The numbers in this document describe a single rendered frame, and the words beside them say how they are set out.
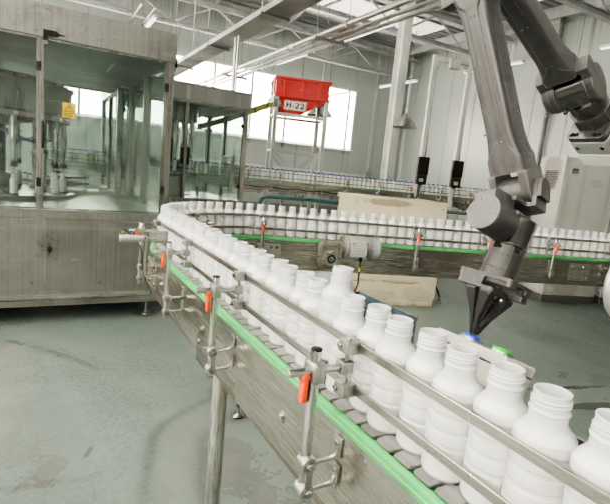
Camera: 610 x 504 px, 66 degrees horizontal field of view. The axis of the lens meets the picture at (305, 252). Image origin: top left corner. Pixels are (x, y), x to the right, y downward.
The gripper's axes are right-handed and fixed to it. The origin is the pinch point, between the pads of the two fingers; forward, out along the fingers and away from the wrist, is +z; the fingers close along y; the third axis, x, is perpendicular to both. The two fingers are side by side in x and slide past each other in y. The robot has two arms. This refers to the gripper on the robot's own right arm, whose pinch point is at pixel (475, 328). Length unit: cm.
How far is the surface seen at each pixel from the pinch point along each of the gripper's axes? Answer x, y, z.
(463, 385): -18.0, 15.1, 6.9
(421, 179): 390, -479, -176
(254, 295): -17.6, -43.5, 12.1
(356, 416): -15.1, -2.1, 19.3
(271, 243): 51, -181, -1
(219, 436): 2, -67, 56
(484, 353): -3.9, 6.1, 2.9
